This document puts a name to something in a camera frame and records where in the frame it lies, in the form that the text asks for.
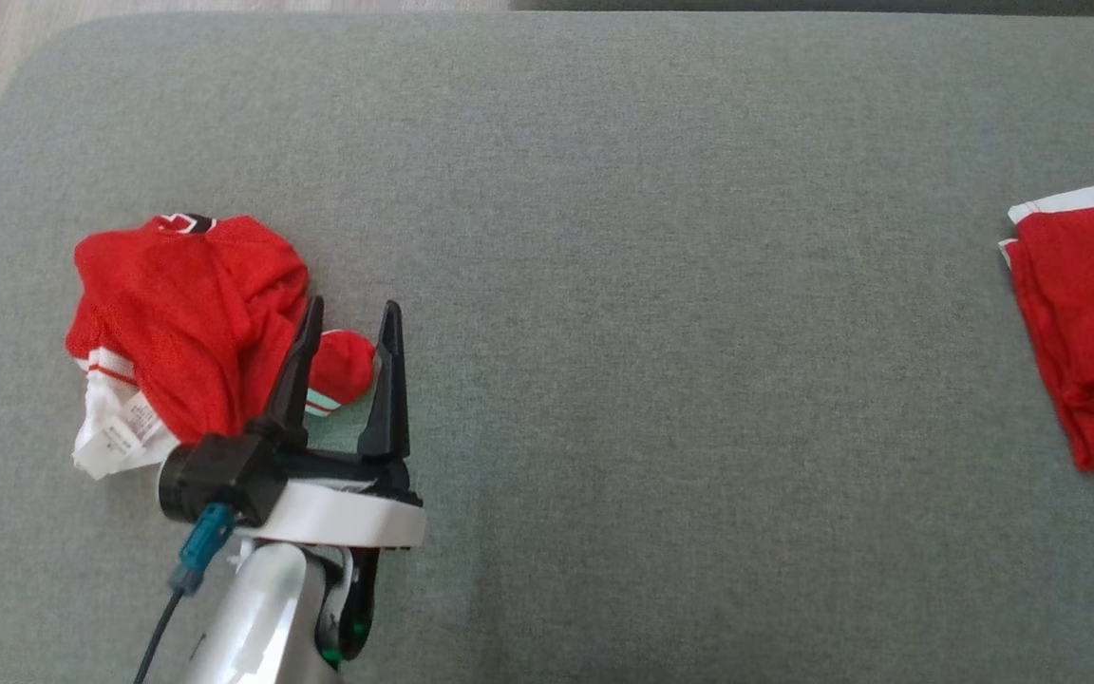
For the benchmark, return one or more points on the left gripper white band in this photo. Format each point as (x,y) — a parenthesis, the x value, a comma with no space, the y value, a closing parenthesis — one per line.
(338,518)

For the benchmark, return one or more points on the red Bulls 23 jersey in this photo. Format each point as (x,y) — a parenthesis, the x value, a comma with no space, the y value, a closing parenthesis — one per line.
(186,313)

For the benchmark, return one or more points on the large grey sofa ottoman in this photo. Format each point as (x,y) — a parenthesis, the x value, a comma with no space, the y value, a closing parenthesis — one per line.
(604,285)

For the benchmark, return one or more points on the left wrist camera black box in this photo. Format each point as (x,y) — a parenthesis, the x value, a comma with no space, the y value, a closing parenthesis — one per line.
(219,475)

